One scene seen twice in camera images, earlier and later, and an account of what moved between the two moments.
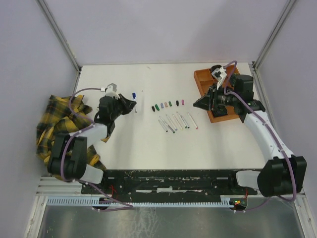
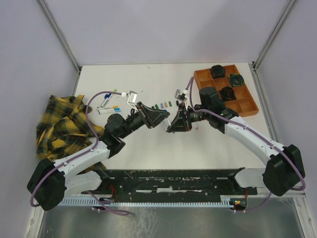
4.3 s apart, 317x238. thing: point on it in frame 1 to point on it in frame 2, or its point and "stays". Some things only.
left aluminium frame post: [53, 22] stays
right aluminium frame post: [274, 33] stays
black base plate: [166, 184] stays
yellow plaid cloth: [66, 114] stays
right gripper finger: [203, 102] to [179, 125]
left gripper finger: [126, 105] to [156, 116]
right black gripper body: [218, 97] to [189, 116]
